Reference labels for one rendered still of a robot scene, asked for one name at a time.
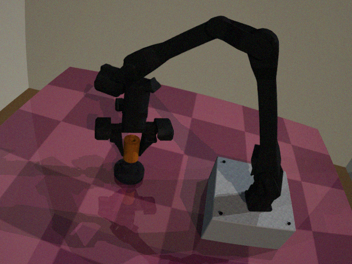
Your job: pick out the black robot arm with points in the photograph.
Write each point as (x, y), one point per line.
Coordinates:
(262, 48)

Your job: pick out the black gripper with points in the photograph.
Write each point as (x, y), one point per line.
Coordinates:
(134, 121)

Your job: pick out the orange cylinder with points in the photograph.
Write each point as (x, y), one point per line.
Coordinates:
(131, 148)

